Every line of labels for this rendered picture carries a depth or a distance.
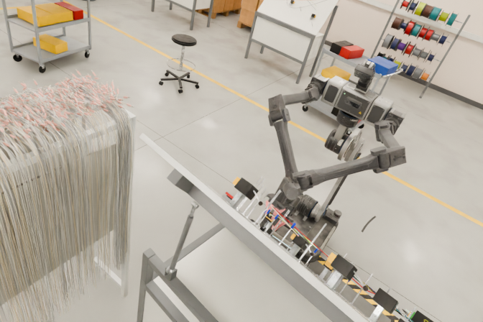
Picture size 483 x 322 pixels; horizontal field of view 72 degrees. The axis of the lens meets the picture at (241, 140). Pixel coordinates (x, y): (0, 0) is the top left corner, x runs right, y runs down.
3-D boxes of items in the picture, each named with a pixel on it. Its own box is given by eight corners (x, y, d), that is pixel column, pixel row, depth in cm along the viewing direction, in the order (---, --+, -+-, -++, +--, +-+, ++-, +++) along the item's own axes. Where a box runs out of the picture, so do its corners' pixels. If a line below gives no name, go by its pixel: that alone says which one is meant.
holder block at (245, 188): (245, 218, 95) (264, 192, 96) (223, 199, 103) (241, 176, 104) (252, 223, 98) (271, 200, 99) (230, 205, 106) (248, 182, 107)
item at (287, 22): (297, 84, 581) (333, -17, 489) (244, 57, 626) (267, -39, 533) (314, 75, 635) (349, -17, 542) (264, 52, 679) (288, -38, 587)
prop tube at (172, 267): (171, 269, 136) (191, 212, 123) (175, 273, 135) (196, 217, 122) (164, 272, 133) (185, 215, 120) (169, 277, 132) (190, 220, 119)
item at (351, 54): (300, 110, 503) (325, 41, 442) (316, 102, 538) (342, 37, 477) (357, 144, 458) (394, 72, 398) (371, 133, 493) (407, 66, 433)
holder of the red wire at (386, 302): (399, 344, 105) (417, 315, 107) (361, 313, 113) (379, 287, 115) (399, 345, 109) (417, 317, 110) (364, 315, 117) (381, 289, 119)
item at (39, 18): (65, 46, 501) (59, -32, 440) (92, 57, 490) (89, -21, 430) (2, 64, 422) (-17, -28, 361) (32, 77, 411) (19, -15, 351)
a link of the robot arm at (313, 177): (384, 166, 156) (382, 144, 153) (392, 170, 150) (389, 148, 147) (297, 190, 154) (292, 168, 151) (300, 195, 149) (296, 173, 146)
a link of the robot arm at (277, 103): (277, 92, 168) (261, 98, 175) (284, 118, 168) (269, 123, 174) (317, 86, 202) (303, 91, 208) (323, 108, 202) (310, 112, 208)
